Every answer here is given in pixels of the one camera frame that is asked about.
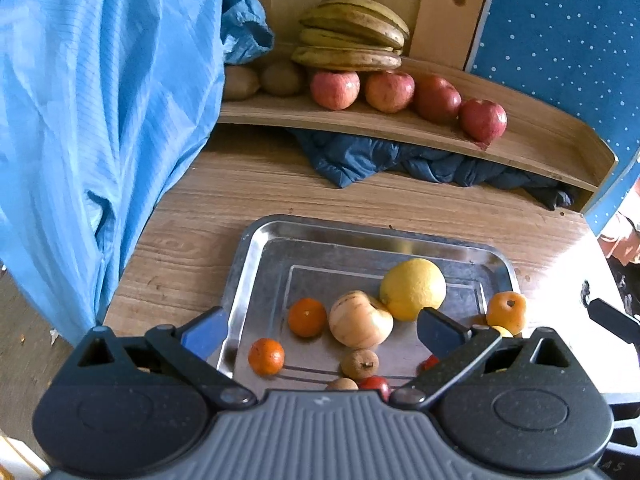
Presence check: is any ripe banana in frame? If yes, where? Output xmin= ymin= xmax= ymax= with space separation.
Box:
xmin=291 ymin=46 xmax=402 ymax=72
xmin=300 ymin=27 xmax=403 ymax=56
xmin=320 ymin=0 xmax=411 ymax=40

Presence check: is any orange cloth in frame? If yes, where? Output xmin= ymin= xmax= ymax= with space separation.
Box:
xmin=597 ymin=210 xmax=640 ymax=266

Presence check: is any large yellow citrus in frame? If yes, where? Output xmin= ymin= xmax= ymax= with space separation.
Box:
xmin=379 ymin=258 xmax=447 ymax=322

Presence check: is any bunch of bananas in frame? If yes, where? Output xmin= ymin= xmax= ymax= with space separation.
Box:
xmin=299 ymin=5 xmax=406 ymax=50

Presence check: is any brown round fruit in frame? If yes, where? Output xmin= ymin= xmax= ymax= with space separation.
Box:
xmin=340 ymin=349 xmax=380 ymax=381

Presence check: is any dark blue cloth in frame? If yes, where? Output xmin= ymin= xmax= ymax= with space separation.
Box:
xmin=287 ymin=127 xmax=573 ymax=211

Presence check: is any metal tray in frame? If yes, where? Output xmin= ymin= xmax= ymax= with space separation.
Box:
xmin=207 ymin=214 xmax=521 ymax=391

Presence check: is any light blue hanging garment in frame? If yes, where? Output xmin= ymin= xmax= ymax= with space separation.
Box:
xmin=0 ymin=0 xmax=228 ymax=346

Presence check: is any brown kiwi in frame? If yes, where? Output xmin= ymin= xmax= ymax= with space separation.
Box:
xmin=222 ymin=66 xmax=261 ymax=101
xmin=259 ymin=62 xmax=303 ymax=97

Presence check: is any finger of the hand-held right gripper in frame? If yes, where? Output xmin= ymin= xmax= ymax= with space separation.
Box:
xmin=587 ymin=297 xmax=640 ymax=346

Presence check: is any curved wooden shelf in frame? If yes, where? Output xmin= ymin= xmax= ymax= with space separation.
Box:
xmin=217 ymin=55 xmax=618 ymax=213

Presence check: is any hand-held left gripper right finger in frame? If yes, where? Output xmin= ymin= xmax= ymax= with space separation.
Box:
xmin=389 ymin=307 xmax=576 ymax=409

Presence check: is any red apple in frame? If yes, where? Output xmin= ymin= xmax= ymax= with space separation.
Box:
xmin=459 ymin=99 xmax=508 ymax=143
xmin=309 ymin=71 xmax=361 ymax=111
xmin=364 ymin=71 xmax=416 ymax=113
xmin=412 ymin=74 xmax=462 ymax=123

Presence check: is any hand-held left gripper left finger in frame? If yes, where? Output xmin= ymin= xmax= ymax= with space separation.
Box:
xmin=70 ymin=306 xmax=257 ymax=411

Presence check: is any blue polka-dot board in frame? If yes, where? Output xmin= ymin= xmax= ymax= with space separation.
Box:
xmin=465 ymin=0 xmax=640 ymax=236

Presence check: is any crumpled blue shoe cover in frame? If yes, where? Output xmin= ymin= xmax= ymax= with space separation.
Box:
xmin=220 ymin=0 xmax=275 ymax=66

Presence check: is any orange persimmon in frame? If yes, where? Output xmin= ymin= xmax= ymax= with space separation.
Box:
xmin=486 ymin=291 xmax=527 ymax=333

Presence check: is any small tangerine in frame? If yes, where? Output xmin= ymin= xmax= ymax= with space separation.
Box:
xmin=288 ymin=298 xmax=327 ymax=338
xmin=248 ymin=338 xmax=286 ymax=377

